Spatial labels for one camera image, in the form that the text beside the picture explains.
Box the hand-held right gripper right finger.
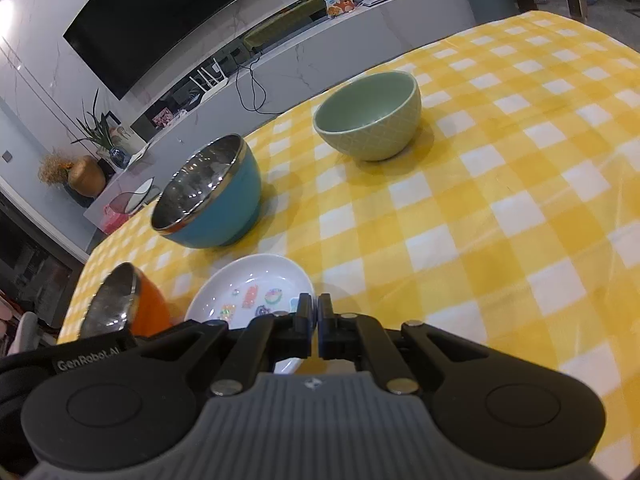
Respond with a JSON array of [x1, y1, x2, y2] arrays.
[[318, 294, 491, 396]]

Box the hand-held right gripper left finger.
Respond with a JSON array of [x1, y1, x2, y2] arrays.
[[140, 294, 316, 397]]

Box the small white sticker plate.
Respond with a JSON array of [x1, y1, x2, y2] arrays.
[[185, 254, 316, 376]]

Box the orange steel bowl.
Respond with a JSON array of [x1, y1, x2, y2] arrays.
[[80, 262, 173, 341]]

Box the blue steel bowl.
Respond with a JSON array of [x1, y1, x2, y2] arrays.
[[151, 134, 262, 249]]

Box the green ceramic bowl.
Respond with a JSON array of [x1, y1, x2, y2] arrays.
[[313, 71, 422, 162]]

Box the pink desk chair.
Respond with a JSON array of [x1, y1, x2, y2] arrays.
[[0, 295, 41, 356]]

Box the pink plastic box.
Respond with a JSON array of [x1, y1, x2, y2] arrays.
[[102, 205, 131, 235]]

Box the white and dark baby seat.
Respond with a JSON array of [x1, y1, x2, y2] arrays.
[[112, 177, 166, 216]]

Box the gold vase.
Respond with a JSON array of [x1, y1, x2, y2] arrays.
[[67, 156, 107, 197]]

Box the dried flowers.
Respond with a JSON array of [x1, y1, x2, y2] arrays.
[[39, 152, 76, 186]]

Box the yellow checked tablecloth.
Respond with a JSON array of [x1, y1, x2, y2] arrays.
[[57, 10, 640, 411]]

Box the green long-leaf plant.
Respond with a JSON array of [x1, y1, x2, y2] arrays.
[[72, 89, 123, 161]]

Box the white router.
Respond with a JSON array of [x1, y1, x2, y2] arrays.
[[189, 57, 236, 106]]

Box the white marble TV console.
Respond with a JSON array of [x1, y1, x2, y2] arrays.
[[82, 0, 476, 233]]

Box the long green bar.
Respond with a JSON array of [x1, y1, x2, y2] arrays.
[[243, 0, 326, 51]]

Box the black television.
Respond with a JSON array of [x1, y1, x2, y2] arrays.
[[62, 0, 268, 101]]

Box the beige space heater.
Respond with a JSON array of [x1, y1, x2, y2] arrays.
[[562, 0, 591, 23]]

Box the black cable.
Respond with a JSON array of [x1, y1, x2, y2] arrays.
[[235, 57, 281, 116]]

